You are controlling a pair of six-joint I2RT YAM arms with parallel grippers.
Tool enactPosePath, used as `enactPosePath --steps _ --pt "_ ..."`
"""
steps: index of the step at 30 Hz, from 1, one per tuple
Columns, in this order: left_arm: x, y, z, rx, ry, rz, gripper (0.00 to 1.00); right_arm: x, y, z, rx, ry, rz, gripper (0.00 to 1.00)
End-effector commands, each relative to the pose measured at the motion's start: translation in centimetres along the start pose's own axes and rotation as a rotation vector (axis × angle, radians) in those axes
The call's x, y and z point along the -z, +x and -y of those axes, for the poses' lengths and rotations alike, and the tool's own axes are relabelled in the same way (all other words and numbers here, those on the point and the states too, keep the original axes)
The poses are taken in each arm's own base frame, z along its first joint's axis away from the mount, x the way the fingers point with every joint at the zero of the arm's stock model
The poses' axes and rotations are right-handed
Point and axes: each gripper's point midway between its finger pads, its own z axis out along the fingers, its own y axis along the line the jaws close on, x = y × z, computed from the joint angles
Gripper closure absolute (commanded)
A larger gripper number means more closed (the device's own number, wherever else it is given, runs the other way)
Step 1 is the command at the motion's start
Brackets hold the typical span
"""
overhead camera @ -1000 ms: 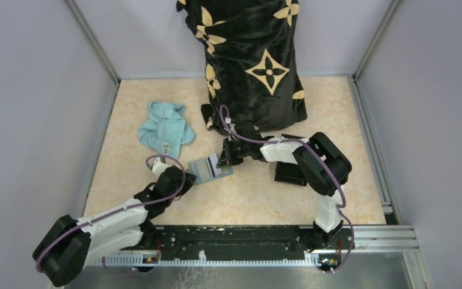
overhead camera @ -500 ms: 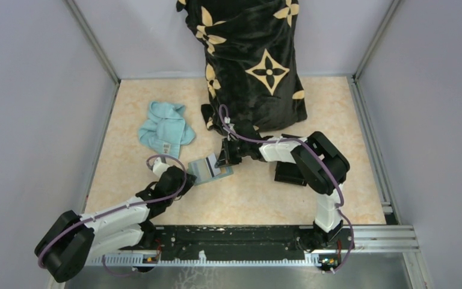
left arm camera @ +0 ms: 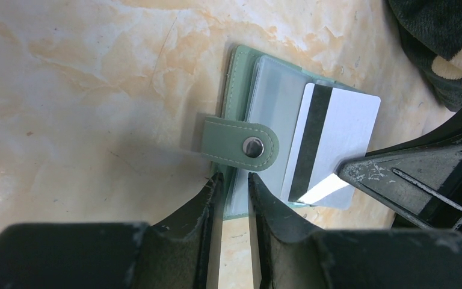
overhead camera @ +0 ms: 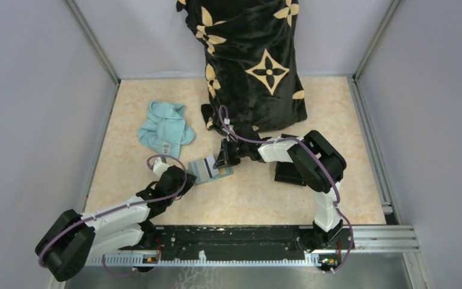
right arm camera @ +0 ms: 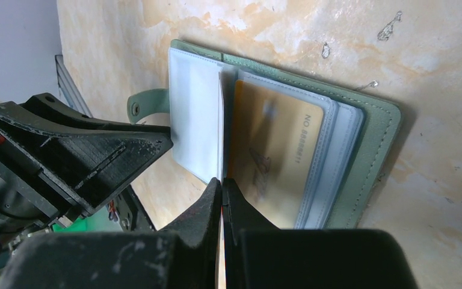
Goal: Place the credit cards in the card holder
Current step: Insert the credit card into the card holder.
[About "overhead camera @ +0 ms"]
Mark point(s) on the aluminium frame rail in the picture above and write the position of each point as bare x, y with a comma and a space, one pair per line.
366, 238

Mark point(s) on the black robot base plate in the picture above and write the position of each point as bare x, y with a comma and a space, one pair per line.
240, 243

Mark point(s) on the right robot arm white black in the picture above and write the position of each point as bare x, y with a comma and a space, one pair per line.
307, 160

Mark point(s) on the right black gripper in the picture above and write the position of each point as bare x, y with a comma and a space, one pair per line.
224, 158

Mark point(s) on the black card tray box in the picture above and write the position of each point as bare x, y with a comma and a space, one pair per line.
287, 173

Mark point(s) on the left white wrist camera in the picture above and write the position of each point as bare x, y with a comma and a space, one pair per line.
160, 166

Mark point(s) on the white slotted cable duct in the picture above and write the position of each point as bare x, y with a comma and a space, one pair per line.
141, 260

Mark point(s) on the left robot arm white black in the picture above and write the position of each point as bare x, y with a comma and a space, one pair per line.
75, 239

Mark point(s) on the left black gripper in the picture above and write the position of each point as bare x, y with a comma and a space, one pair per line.
187, 183

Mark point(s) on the light blue cloth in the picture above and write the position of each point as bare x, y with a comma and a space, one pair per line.
165, 130

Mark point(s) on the black beige flower-patterned blanket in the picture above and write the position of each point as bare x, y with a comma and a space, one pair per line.
250, 61

